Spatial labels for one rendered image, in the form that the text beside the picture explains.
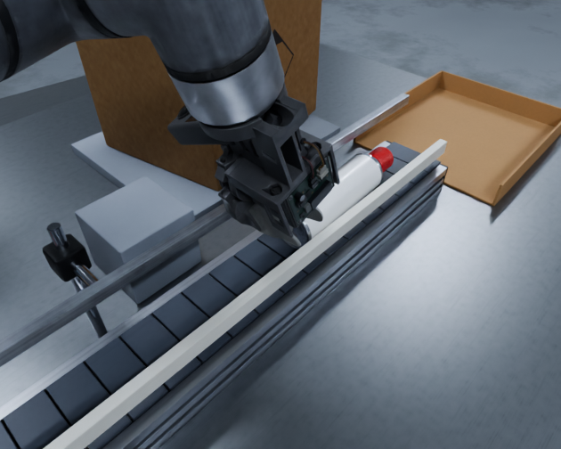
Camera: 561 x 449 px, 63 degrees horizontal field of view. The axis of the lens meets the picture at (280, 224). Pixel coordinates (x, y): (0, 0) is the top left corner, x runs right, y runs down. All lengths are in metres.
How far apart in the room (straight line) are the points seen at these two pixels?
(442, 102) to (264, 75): 0.72
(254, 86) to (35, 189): 0.56
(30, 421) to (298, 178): 0.31
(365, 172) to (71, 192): 0.45
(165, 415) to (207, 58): 0.30
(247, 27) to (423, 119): 0.67
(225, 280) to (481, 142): 0.55
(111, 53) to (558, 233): 0.67
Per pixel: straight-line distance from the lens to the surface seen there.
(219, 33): 0.28
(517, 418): 0.53
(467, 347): 0.56
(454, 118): 0.95
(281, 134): 0.32
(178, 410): 0.46
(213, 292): 0.50
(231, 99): 0.31
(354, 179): 0.58
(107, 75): 0.73
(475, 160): 0.84
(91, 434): 0.42
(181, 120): 0.45
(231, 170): 0.39
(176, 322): 0.49
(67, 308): 0.42
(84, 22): 0.31
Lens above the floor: 1.27
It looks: 42 degrees down
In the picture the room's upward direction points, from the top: straight up
